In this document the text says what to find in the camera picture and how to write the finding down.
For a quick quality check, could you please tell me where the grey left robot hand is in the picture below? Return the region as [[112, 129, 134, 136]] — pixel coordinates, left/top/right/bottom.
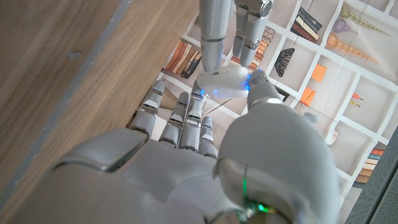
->
[[198, 0, 274, 75]]

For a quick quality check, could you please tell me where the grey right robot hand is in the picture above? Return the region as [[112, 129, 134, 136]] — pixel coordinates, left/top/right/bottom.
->
[[9, 68, 343, 224]]

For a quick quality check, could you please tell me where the white airpods case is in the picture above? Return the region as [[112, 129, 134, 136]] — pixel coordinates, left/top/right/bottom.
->
[[196, 65, 251, 98]]

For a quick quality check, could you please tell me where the printed bookshelf backdrop cloth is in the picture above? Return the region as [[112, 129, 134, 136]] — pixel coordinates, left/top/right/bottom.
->
[[126, 0, 398, 200]]

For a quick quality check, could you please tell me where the grey perforated metal panel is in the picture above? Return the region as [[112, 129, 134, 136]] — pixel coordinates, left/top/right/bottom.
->
[[343, 126, 398, 224]]

